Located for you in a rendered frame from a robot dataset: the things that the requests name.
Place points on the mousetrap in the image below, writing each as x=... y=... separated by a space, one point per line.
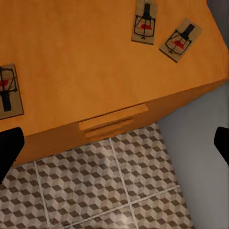
x=145 y=22
x=11 y=104
x=180 y=40

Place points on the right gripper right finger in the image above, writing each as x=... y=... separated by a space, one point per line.
x=221 y=141

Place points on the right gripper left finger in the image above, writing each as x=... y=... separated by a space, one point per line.
x=11 y=143

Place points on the cabinet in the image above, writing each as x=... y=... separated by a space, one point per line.
x=82 y=79

